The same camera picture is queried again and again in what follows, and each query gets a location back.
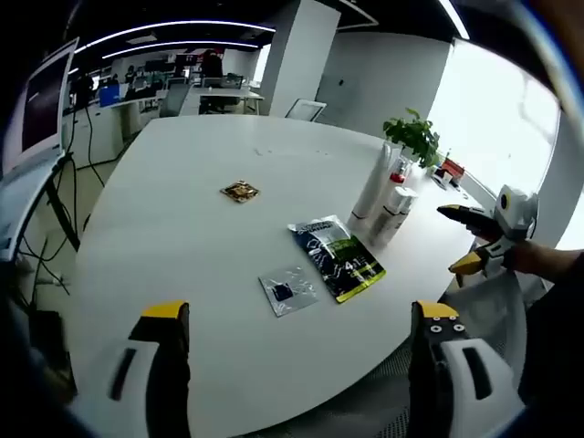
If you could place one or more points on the white monitor stand desk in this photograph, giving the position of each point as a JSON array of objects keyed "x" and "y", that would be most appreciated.
[{"x": 27, "y": 191}]

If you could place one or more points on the grey mesh office chair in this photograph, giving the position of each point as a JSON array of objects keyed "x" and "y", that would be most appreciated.
[{"x": 483, "y": 310}]

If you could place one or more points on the white office desk row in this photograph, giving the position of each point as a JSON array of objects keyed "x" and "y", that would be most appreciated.
[{"x": 109, "y": 132}]

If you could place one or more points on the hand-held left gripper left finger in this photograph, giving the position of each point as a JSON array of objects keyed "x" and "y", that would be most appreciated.
[{"x": 169, "y": 374}]

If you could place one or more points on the red-collared white skincare pump bottle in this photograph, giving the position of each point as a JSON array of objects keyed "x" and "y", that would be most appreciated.
[{"x": 399, "y": 175}]

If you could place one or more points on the wide ceiling light strip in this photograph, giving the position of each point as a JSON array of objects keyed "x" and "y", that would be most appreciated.
[{"x": 458, "y": 20}]

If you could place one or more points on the gold skincare sachet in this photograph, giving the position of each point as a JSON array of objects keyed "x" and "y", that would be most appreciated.
[{"x": 240, "y": 191}]

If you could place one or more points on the person in black shirt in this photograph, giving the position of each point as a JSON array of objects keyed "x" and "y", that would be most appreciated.
[{"x": 556, "y": 342}]

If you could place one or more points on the blue box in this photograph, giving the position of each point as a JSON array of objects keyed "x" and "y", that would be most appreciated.
[{"x": 109, "y": 96}]

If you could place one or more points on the white-backed office chair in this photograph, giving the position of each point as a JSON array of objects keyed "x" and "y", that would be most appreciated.
[{"x": 305, "y": 110}]

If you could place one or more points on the red desk box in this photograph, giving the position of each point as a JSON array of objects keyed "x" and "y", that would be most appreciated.
[{"x": 454, "y": 168}]

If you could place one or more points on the white skincare tube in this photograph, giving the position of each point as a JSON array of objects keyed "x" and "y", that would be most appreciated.
[{"x": 369, "y": 201}]

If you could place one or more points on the small clear-capped skincare bottle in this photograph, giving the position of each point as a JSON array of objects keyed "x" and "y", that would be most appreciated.
[
  {"x": 403, "y": 201},
  {"x": 383, "y": 228}
]

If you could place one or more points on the small desk stand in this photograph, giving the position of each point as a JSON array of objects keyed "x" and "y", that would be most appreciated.
[{"x": 441, "y": 179}]

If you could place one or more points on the clear silver skincare sachet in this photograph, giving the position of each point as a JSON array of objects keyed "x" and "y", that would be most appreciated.
[{"x": 287, "y": 292}]

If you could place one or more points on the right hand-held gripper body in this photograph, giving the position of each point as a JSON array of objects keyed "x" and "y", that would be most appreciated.
[{"x": 515, "y": 214}]

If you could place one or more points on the green potted plant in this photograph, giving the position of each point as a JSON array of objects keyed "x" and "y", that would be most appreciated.
[{"x": 413, "y": 134}]

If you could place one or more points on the thin ceiling light strip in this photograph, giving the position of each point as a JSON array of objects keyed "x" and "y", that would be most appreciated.
[
  {"x": 182, "y": 44},
  {"x": 182, "y": 23}
]

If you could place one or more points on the dark green skincare sachet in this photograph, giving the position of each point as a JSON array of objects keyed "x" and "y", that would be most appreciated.
[{"x": 337, "y": 260}]

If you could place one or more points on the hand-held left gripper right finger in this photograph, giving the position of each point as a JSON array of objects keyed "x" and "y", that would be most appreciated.
[{"x": 429, "y": 378}]

